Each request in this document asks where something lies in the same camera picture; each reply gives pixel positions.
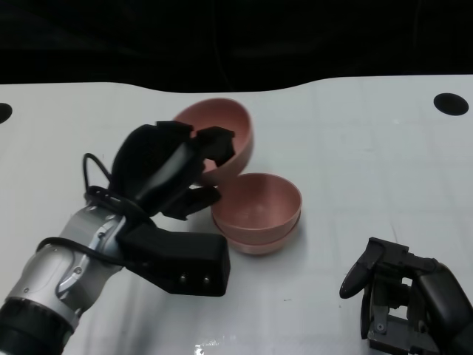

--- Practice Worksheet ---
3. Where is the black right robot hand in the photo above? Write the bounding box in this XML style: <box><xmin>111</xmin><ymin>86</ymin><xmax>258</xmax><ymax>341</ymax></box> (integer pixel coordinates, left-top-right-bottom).
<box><xmin>339</xmin><ymin>237</ymin><xmax>473</xmax><ymax>355</ymax></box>

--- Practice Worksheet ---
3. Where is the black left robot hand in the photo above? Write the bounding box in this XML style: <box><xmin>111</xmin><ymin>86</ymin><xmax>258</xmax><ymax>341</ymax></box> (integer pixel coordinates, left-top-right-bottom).
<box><xmin>110</xmin><ymin>120</ymin><xmax>238</xmax><ymax>222</ymax></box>

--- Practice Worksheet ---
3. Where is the pink plastic bowl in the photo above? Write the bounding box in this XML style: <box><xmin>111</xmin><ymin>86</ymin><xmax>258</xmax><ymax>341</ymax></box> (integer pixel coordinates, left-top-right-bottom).
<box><xmin>217</xmin><ymin>213</ymin><xmax>302</xmax><ymax>257</ymax></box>
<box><xmin>211</xmin><ymin>172</ymin><xmax>304</xmax><ymax>242</ymax></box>
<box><xmin>172</xmin><ymin>97</ymin><xmax>256</xmax><ymax>187</ymax></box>

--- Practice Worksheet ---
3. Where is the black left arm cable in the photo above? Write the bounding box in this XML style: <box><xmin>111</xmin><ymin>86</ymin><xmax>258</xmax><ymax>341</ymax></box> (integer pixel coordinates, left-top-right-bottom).
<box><xmin>35</xmin><ymin>152</ymin><xmax>157</xmax><ymax>268</ymax></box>

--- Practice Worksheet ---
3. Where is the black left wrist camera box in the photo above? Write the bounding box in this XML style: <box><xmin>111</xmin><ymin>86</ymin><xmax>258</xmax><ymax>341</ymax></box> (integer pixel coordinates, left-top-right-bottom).
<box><xmin>116</xmin><ymin>220</ymin><xmax>232</xmax><ymax>298</ymax></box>

